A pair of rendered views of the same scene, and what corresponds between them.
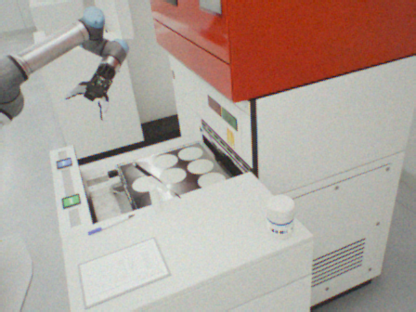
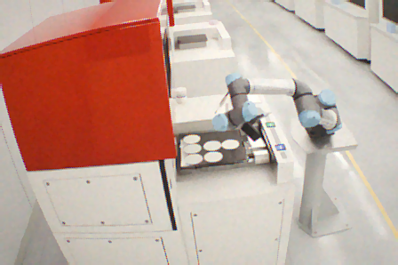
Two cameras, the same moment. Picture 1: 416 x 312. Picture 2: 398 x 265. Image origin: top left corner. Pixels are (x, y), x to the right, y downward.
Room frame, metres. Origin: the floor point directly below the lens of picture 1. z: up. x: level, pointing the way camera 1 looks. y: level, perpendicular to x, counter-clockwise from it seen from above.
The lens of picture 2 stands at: (3.03, 0.72, 2.08)
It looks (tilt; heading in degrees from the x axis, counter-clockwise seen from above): 29 degrees down; 199
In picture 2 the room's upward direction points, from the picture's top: 6 degrees counter-clockwise
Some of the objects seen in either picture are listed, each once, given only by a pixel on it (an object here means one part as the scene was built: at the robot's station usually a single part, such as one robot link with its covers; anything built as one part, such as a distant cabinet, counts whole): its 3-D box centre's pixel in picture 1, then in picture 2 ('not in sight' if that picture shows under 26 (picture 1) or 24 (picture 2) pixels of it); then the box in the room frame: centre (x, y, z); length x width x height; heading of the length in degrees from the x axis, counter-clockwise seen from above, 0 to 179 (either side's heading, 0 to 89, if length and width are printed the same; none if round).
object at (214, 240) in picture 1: (185, 253); (220, 115); (0.78, 0.10, 0.89); 0.62 x 0.35 x 0.14; 110
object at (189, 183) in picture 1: (174, 175); (211, 147); (1.18, 0.14, 0.90); 0.34 x 0.34 x 0.01; 20
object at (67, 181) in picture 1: (73, 198); (274, 146); (1.12, 0.50, 0.89); 0.55 x 0.09 x 0.14; 20
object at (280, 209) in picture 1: (279, 216); (181, 95); (0.76, -0.17, 1.01); 0.07 x 0.07 x 0.10
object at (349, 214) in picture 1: (277, 201); (131, 236); (1.55, -0.33, 0.41); 0.82 x 0.71 x 0.82; 20
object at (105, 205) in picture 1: (106, 207); (256, 144); (1.08, 0.38, 0.87); 0.36 x 0.08 x 0.03; 20
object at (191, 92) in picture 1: (205, 111); (169, 150); (1.44, -0.01, 1.02); 0.82 x 0.03 x 0.40; 20
